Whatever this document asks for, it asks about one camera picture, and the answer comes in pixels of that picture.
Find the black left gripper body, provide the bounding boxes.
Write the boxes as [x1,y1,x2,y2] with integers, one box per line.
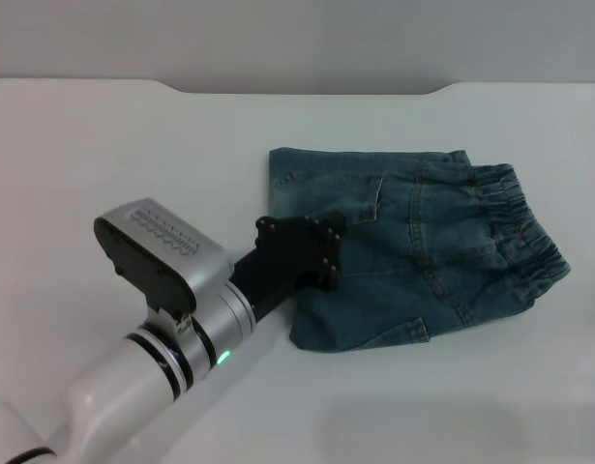
[230,212,347,325]

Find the blue denim shorts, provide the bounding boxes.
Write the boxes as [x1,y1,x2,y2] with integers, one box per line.
[267,147,572,354]

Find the silver black wrist camera box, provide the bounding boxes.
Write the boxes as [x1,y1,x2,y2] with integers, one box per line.
[93,197,236,316]

